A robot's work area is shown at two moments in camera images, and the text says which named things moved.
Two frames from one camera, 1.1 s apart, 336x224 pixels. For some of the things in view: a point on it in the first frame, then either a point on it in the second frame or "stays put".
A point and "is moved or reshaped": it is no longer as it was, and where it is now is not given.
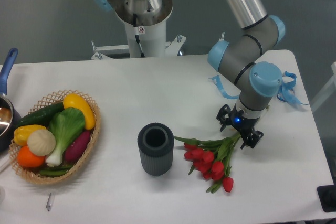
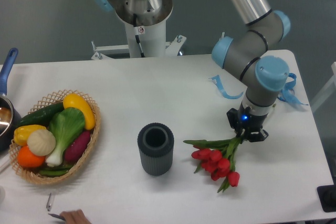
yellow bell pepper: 74,100 stays put
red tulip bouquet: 210,158 is moved or reshaped
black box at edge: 327,194 stays put
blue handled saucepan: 10,115 stays put
